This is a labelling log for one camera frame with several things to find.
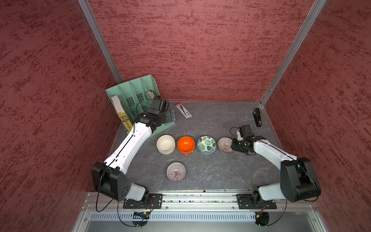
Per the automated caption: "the striped bowl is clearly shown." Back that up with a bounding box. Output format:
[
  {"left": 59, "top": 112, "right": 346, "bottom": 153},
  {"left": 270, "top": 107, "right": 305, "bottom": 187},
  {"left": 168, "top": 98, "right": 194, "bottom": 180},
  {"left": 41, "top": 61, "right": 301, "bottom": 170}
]
[
  {"left": 166, "top": 162, "right": 186, "bottom": 183},
  {"left": 217, "top": 137, "right": 234, "bottom": 154}
]

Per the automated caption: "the cream bowl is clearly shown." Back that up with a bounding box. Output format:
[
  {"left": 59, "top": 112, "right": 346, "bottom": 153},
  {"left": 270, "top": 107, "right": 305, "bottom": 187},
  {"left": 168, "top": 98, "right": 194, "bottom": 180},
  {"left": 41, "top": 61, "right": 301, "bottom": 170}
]
[{"left": 157, "top": 135, "right": 175, "bottom": 155}]

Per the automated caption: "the orange bowl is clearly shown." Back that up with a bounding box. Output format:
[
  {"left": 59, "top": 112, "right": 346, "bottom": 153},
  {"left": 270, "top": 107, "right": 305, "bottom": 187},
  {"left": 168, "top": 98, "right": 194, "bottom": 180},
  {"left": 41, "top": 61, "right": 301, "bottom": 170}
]
[{"left": 177, "top": 136, "right": 195, "bottom": 154}]

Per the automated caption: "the green leaf bowl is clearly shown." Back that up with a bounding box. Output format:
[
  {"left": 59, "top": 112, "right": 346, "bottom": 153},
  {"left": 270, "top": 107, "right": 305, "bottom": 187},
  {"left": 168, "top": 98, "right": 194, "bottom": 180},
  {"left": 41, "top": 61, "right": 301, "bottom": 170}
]
[{"left": 197, "top": 135, "right": 217, "bottom": 154}]

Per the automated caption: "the striped bowl front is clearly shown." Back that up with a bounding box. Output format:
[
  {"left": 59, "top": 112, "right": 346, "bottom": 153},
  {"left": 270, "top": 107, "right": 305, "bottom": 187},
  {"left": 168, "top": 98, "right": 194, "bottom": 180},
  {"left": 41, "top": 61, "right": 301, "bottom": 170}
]
[{"left": 166, "top": 162, "right": 186, "bottom": 183}]

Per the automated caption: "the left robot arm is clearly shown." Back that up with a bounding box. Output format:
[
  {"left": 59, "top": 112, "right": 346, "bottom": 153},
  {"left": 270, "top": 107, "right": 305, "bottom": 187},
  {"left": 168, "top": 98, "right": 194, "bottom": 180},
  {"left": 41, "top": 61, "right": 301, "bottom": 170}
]
[{"left": 91, "top": 109, "right": 170, "bottom": 202}]

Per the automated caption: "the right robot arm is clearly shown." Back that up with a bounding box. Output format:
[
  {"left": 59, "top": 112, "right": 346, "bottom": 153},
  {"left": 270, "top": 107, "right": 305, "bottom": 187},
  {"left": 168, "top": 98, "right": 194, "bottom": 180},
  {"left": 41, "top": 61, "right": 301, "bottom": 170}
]
[{"left": 231, "top": 136, "right": 321, "bottom": 203}]

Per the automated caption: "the black stapler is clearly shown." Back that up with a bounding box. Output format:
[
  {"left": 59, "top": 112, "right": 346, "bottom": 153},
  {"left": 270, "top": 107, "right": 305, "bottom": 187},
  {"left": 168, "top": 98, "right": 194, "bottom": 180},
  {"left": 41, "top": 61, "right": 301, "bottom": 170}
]
[{"left": 253, "top": 108, "right": 262, "bottom": 127}]

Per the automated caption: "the mint green file organizer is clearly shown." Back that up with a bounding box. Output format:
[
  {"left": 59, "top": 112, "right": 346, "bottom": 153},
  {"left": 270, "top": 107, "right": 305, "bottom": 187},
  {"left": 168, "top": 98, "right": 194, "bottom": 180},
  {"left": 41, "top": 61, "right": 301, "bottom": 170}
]
[{"left": 105, "top": 75, "right": 160, "bottom": 123}]

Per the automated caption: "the yellow book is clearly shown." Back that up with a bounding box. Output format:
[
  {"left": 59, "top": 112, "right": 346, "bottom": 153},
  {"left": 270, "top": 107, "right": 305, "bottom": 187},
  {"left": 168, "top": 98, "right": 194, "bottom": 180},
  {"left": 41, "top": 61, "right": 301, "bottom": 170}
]
[{"left": 111, "top": 95, "right": 133, "bottom": 132}]

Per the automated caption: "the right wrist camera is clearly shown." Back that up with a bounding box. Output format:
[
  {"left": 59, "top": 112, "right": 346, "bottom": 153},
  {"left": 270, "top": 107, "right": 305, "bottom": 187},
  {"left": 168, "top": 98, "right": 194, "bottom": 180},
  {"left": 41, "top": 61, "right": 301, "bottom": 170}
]
[{"left": 237, "top": 125, "right": 255, "bottom": 141}]

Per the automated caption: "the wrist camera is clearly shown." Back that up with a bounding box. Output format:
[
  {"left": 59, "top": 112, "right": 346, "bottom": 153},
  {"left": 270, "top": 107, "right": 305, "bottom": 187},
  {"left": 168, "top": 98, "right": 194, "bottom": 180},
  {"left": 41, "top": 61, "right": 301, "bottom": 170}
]
[
  {"left": 148, "top": 97, "right": 170, "bottom": 117},
  {"left": 237, "top": 125, "right": 255, "bottom": 141}
]

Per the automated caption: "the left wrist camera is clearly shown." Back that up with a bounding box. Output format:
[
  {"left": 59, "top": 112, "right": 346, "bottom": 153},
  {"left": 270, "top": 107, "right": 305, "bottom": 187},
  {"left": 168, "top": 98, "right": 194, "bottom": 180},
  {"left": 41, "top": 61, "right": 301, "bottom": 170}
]
[{"left": 148, "top": 97, "right": 170, "bottom": 117}]

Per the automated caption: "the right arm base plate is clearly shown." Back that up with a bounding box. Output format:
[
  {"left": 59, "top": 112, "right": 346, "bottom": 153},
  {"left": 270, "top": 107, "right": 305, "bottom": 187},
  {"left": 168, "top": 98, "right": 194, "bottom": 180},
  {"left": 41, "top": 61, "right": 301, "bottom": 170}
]
[{"left": 236, "top": 192, "right": 277, "bottom": 210}]

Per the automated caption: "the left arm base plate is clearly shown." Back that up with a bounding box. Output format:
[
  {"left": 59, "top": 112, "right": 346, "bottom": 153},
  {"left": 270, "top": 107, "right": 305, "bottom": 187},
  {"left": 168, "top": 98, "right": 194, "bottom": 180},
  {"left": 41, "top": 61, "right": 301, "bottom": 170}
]
[{"left": 123, "top": 193, "right": 163, "bottom": 210}]

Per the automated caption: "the aluminium rail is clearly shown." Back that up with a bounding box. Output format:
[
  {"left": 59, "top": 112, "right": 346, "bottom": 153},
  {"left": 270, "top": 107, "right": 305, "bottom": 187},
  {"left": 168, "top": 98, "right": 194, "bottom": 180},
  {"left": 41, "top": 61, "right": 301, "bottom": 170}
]
[{"left": 82, "top": 190, "right": 319, "bottom": 212}]

